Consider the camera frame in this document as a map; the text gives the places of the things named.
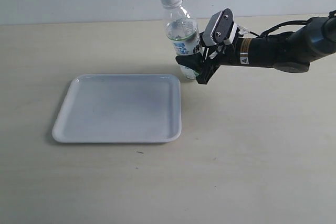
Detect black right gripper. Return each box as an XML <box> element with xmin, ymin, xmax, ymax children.
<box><xmin>175</xmin><ymin>32</ymin><xmax>242</xmax><ymax>85</ymax></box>

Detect clear plastic drink bottle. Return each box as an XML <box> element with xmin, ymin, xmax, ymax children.
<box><xmin>159</xmin><ymin>0</ymin><xmax>202</xmax><ymax>80</ymax></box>

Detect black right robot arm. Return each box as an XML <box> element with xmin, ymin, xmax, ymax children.
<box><xmin>176</xmin><ymin>14</ymin><xmax>335</xmax><ymax>84</ymax></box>

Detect white square plastic tray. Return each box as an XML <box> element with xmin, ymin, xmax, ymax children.
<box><xmin>51</xmin><ymin>74</ymin><xmax>182</xmax><ymax>144</ymax></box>

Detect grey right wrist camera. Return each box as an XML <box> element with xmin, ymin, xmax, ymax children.
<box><xmin>202</xmin><ymin>8</ymin><xmax>239</xmax><ymax>47</ymax></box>

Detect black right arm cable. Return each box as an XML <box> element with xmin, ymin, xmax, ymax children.
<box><xmin>237</xmin><ymin>8</ymin><xmax>336</xmax><ymax>37</ymax></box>

